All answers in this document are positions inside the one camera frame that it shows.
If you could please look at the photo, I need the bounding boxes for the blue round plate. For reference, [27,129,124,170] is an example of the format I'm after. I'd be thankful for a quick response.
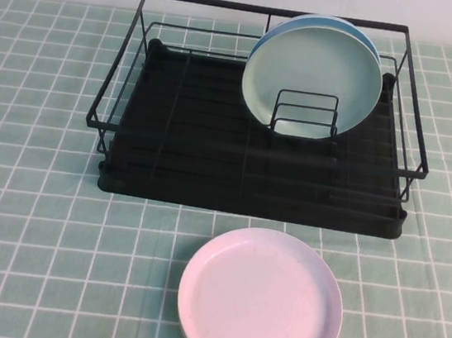
[248,5,386,78]

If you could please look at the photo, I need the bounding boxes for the green checkered tablecloth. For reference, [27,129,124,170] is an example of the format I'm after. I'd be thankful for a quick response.
[0,0,452,338]

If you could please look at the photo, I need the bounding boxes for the pink round plate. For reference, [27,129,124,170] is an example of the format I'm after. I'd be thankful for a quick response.
[171,218,354,338]

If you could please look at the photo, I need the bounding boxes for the black plastic drip tray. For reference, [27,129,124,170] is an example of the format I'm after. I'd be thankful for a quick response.
[93,32,427,243]

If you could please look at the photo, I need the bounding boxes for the light green round plate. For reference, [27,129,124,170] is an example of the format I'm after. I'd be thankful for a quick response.
[235,14,393,150]

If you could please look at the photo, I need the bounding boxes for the black wire dish rack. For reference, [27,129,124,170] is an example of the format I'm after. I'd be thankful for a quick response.
[80,0,450,207]

